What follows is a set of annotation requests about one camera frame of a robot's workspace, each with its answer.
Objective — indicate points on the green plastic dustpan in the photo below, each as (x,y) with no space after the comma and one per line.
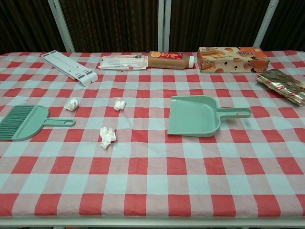
(193,117)

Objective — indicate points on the large white tissue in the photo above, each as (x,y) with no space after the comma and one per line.
(107,138)

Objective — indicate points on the green hand broom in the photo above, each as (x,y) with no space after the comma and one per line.
(35,119)

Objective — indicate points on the brown drink bottle orange label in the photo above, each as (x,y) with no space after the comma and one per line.
(166,60)

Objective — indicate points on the clear plastic package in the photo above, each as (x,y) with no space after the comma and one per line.
(121,62)

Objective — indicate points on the red blue checkered tablecloth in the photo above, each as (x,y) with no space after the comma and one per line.
(152,179)

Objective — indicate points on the white folding stand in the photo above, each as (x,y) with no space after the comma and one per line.
(69,66)

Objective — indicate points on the orange cake box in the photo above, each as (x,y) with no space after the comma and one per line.
(233,59)

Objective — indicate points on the gold foil snack bag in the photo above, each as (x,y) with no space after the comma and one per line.
(283,86)

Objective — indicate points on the white vertical frame post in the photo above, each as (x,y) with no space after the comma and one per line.
(164,23)

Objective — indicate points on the white table frame rail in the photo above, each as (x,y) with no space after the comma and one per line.
(152,222)

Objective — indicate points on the white slanted frame post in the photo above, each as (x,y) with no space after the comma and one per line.
(60,23)
(267,21)

